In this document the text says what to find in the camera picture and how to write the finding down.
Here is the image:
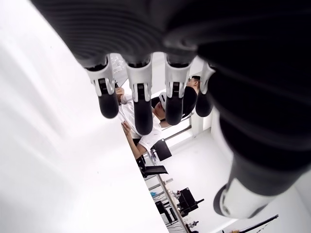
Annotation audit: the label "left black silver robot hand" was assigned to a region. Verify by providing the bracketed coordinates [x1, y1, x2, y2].
[29, 0, 311, 218]

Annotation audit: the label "person in black t-shirt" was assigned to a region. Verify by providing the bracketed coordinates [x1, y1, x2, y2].
[183, 75, 201, 117]

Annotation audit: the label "white VR headset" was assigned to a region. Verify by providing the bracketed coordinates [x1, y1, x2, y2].
[157, 92, 168, 114]

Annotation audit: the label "black computer monitor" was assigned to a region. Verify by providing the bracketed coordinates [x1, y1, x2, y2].
[153, 139, 173, 161]

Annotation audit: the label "person in white shirt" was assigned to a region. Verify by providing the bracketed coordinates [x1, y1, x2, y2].
[114, 80, 168, 161]

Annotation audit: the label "black boxy lab device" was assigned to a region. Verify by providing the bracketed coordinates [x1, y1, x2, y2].
[176, 187, 205, 212]

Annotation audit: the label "black boxes under bench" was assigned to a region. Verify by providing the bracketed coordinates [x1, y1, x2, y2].
[155, 200, 178, 223]

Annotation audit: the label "black tripod stand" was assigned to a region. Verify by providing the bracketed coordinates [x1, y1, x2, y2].
[239, 214, 279, 233]

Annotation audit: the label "aluminium bench frame rail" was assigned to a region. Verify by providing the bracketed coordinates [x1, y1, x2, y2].
[155, 173, 189, 230]

